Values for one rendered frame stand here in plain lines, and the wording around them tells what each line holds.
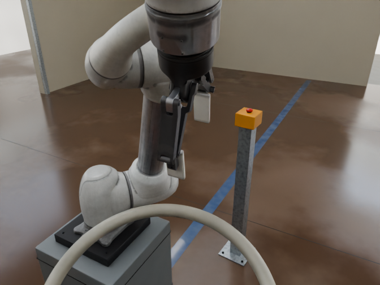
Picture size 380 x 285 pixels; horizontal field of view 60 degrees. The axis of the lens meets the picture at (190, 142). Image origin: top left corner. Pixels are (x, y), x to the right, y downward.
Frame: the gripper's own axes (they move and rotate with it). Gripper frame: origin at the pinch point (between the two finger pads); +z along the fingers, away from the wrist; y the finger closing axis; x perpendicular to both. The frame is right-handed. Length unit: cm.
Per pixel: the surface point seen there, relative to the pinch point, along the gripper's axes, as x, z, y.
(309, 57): 42, 328, -536
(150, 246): -24, 85, -10
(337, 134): 88, 267, -284
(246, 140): -1, 101, -93
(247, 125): -2, 90, -95
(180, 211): -3.0, 24.9, 0.9
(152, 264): -22, 95, -7
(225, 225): 8.0, 24.7, 1.2
